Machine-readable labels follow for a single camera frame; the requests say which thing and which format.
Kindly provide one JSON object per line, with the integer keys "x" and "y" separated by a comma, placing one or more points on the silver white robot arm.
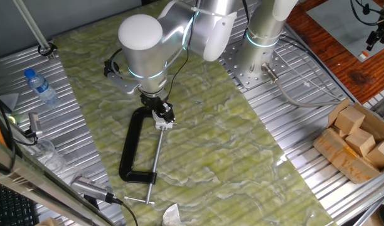
{"x": 145, "y": 47}

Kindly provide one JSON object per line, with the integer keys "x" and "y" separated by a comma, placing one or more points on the large cardboard box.
{"x": 342, "y": 160}

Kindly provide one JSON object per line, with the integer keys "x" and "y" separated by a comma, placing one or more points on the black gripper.
{"x": 152, "y": 102}

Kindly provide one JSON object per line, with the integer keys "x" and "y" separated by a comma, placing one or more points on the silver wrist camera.
{"x": 120, "y": 80}

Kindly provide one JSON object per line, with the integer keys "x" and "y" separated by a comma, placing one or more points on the small cardboard box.
{"x": 47, "y": 222}

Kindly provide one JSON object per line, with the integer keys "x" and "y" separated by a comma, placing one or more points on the metal tripod pole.
{"x": 30, "y": 23}

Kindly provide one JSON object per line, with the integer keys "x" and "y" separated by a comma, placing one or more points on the brown wooden table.
{"x": 345, "y": 72}

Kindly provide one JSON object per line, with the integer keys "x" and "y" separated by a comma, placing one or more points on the crumpled white tissue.
{"x": 171, "y": 216}

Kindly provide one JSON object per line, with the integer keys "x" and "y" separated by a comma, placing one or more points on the black C-clamp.
{"x": 129, "y": 147}

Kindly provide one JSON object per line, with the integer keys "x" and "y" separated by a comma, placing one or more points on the clear water bottle blue cap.
{"x": 41, "y": 87}

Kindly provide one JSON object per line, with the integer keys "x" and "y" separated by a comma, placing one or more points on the wooden block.
{"x": 349, "y": 120}
{"x": 340, "y": 132}
{"x": 360, "y": 142}
{"x": 380, "y": 153}

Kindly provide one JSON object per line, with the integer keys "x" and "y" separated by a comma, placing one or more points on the grey triangular sheet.
{"x": 8, "y": 100}

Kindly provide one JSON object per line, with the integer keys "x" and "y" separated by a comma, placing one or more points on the small orange white item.
{"x": 364, "y": 55}

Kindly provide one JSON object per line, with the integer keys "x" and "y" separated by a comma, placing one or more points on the silver ribbed camera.
{"x": 88, "y": 188}

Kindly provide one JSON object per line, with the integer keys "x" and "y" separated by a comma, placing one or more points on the aluminium profile rail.
{"x": 374, "y": 210}

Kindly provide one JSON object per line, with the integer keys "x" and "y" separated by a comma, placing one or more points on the aluminium frame bar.
{"x": 38, "y": 185}

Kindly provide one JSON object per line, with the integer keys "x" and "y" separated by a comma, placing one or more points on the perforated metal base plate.
{"x": 229, "y": 59}

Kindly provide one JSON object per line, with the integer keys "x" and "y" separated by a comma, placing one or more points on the green marble pattern mat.
{"x": 211, "y": 141}

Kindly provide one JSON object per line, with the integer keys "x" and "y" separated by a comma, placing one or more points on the silver camera with black mount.
{"x": 34, "y": 122}

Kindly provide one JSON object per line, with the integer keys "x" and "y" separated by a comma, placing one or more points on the grey pad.
{"x": 339, "y": 28}

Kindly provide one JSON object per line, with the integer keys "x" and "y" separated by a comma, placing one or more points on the white light bulb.
{"x": 157, "y": 118}

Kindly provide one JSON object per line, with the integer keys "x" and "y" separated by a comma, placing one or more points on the black keyboard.
{"x": 10, "y": 207}

